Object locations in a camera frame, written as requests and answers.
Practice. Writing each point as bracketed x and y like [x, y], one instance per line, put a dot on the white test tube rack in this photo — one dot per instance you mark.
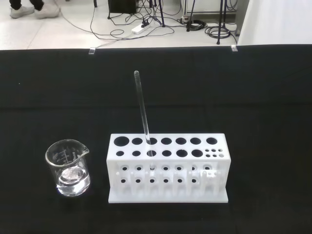
[129, 147]

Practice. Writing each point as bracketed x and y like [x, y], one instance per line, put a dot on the black bench cloth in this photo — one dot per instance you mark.
[219, 97]

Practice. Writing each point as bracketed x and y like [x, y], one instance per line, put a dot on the white power strip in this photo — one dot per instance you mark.
[139, 29]

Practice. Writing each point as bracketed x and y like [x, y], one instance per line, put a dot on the clear cloth clip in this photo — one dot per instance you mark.
[91, 51]
[234, 48]

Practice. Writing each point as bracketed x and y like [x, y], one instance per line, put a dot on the black tripod stand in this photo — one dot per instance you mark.
[220, 22]
[161, 17]

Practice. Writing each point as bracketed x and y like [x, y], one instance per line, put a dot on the glass beaker with water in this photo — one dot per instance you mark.
[73, 185]

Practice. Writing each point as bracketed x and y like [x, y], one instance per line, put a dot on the black box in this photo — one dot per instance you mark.
[123, 6]

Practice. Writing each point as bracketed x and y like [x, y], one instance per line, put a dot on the person's leg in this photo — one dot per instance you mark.
[37, 4]
[15, 3]

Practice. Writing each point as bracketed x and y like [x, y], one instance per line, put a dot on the white wall panel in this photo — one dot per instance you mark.
[280, 22]

